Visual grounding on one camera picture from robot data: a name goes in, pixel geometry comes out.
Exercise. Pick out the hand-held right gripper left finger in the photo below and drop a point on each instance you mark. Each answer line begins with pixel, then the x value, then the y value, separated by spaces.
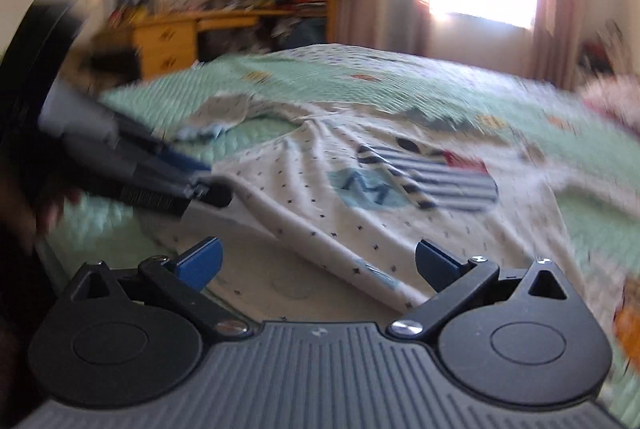
pixel 200 261

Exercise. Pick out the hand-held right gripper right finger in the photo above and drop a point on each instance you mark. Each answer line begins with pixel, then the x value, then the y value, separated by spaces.
pixel 435 264

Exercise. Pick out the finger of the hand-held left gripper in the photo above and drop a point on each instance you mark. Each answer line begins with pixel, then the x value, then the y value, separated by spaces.
pixel 165 194
pixel 170 156

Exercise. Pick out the white star-print shirt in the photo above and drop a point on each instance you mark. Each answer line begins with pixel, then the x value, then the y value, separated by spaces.
pixel 310 189

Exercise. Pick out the person's left hand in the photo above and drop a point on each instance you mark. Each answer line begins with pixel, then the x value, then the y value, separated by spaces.
pixel 52 211

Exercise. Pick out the wooden desk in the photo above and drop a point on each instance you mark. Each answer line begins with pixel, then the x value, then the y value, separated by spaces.
pixel 165 41

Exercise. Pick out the pile of bags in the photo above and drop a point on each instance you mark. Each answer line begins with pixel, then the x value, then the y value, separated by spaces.
pixel 300 31

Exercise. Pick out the green quilted bee bedspread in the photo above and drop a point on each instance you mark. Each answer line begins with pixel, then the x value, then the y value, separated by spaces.
pixel 400 79

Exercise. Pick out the floral folded duvet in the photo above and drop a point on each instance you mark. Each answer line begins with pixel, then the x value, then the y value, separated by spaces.
pixel 610 101

